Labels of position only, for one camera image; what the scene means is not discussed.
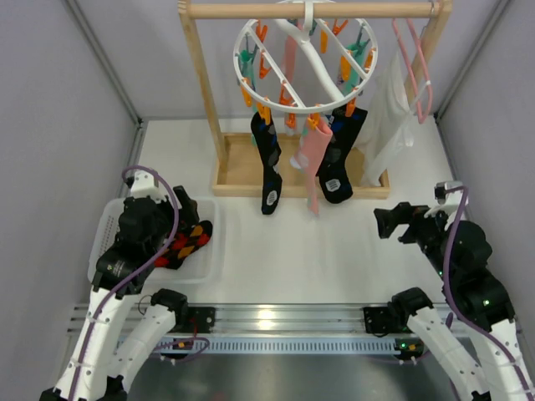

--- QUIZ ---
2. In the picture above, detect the black patterned sock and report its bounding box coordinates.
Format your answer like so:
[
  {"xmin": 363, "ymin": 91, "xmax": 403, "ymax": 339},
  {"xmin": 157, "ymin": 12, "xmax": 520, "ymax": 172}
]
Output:
[
  {"xmin": 251, "ymin": 112, "xmax": 283, "ymax": 216},
  {"xmin": 316, "ymin": 106, "xmax": 368, "ymax": 204}
]

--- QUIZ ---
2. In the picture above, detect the pink sock front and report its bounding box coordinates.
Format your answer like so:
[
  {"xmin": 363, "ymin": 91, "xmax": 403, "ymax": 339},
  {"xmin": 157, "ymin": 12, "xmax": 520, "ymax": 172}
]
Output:
[{"xmin": 290, "ymin": 119, "xmax": 333, "ymax": 216}]

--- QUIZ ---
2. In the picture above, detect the pink sock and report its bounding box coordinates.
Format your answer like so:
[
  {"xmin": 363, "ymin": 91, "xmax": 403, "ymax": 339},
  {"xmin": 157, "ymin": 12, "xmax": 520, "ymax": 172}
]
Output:
[
  {"xmin": 283, "ymin": 36, "xmax": 298, "ymax": 136},
  {"xmin": 290, "ymin": 119, "xmax": 333, "ymax": 216}
]

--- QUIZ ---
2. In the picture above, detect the white round clip hanger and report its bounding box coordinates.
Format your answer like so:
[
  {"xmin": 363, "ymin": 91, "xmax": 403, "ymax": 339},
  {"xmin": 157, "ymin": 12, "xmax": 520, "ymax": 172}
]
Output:
[{"xmin": 233, "ymin": 1, "xmax": 378, "ymax": 119}]

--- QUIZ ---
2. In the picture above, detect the mint green sock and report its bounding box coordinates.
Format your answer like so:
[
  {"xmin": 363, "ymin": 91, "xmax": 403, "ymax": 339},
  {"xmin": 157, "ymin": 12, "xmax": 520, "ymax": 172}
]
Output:
[
  {"xmin": 238, "ymin": 48, "xmax": 257, "ymax": 90},
  {"xmin": 338, "ymin": 39, "xmax": 369, "ymax": 94}
]

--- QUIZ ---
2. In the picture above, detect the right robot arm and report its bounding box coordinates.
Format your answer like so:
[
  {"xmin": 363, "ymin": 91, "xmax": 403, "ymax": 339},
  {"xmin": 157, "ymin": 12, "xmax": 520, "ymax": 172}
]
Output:
[{"xmin": 374, "ymin": 200, "xmax": 534, "ymax": 400}]

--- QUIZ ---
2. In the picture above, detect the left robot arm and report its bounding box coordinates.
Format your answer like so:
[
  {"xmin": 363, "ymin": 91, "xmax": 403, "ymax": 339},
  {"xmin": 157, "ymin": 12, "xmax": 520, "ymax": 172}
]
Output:
[{"xmin": 40, "ymin": 185, "xmax": 199, "ymax": 400}]

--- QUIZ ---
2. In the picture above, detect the black red argyle sock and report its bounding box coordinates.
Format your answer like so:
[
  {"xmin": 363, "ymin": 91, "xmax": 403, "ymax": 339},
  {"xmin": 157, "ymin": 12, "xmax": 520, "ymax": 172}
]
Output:
[{"xmin": 155, "ymin": 220, "xmax": 213, "ymax": 270}]

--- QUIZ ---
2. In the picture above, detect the white plastic basket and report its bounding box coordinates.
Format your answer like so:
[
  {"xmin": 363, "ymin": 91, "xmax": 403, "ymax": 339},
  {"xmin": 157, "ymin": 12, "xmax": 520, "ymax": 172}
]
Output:
[{"xmin": 87, "ymin": 196, "xmax": 224, "ymax": 286}]

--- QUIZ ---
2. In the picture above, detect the white cloth garment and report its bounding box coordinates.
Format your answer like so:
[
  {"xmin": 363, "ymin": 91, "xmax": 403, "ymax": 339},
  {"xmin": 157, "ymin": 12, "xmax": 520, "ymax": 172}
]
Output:
[{"xmin": 354, "ymin": 55, "xmax": 412, "ymax": 187}]

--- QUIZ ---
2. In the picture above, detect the pink sock rear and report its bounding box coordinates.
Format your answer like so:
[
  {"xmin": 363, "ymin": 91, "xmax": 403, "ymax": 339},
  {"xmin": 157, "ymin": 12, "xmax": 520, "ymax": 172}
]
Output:
[{"xmin": 283, "ymin": 36, "xmax": 298, "ymax": 136}]

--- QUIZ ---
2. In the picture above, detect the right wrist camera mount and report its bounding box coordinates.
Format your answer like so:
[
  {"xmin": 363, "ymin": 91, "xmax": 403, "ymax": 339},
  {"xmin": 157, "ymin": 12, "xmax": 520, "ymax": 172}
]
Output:
[{"xmin": 425, "ymin": 180, "xmax": 463, "ymax": 217}]

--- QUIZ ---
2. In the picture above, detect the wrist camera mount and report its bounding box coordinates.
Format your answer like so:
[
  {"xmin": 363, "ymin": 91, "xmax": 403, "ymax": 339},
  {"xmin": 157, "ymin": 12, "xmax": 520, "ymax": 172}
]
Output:
[
  {"xmin": 129, "ymin": 170, "xmax": 167, "ymax": 204},
  {"xmin": 425, "ymin": 180, "xmax": 463, "ymax": 217}
]

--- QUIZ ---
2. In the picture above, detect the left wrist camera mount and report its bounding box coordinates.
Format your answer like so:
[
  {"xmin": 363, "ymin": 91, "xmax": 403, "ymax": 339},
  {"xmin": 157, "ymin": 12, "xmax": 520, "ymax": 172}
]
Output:
[{"xmin": 129, "ymin": 170, "xmax": 167, "ymax": 204}]

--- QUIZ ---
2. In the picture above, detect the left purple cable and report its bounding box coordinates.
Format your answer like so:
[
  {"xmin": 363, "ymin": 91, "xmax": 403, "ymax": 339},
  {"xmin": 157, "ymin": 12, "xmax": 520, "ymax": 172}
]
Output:
[{"xmin": 66, "ymin": 165, "xmax": 181, "ymax": 401}]

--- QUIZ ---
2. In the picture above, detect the wooden clothes rack frame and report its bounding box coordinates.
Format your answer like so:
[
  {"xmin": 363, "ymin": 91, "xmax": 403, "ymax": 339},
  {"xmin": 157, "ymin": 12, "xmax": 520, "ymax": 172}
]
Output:
[{"xmin": 177, "ymin": 1, "xmax": 452, "ymax": 197}]

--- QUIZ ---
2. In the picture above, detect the pink wire hanger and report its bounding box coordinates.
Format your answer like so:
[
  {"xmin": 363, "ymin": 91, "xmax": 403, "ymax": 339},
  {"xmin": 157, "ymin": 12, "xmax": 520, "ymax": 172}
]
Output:
[{"xmin": 391, "ymin": 18, "xmax": 433, "ymax": 124}]

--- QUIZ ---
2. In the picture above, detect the perforated cable duct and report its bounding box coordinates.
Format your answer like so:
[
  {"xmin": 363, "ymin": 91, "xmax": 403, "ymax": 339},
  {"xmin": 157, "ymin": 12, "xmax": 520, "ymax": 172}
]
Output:
[{"xmin": 151, "ymin": 337, "xmax": 424, "ymax": 356}]

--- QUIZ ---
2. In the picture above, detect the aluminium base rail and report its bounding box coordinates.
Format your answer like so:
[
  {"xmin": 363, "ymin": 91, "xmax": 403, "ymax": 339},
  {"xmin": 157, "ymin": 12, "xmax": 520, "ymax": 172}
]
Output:
[{"xmin": 67, "ymin": 302, "xmax": 410, "ymax": 337}]

